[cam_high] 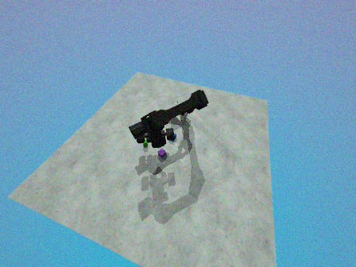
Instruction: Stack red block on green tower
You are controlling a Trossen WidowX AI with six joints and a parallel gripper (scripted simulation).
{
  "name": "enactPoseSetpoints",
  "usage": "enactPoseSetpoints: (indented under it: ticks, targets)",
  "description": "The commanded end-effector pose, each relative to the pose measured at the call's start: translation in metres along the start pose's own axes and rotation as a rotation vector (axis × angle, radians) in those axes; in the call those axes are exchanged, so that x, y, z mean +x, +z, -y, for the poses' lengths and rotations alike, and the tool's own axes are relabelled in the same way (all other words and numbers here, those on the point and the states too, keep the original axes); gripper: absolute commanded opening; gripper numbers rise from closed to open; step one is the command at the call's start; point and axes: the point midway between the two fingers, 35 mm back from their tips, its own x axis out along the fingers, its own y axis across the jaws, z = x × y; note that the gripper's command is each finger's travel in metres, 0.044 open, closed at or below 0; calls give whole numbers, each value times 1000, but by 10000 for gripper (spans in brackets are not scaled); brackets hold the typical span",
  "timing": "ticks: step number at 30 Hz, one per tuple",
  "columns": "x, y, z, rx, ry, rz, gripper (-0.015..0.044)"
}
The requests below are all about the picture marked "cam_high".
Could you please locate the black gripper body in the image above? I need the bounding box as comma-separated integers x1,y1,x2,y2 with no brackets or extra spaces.
137,128,175,144

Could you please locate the purple block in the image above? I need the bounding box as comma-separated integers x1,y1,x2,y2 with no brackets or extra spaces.
158,148,167,158

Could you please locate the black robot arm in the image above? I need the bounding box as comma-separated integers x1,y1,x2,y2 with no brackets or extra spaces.
129,90,209,148

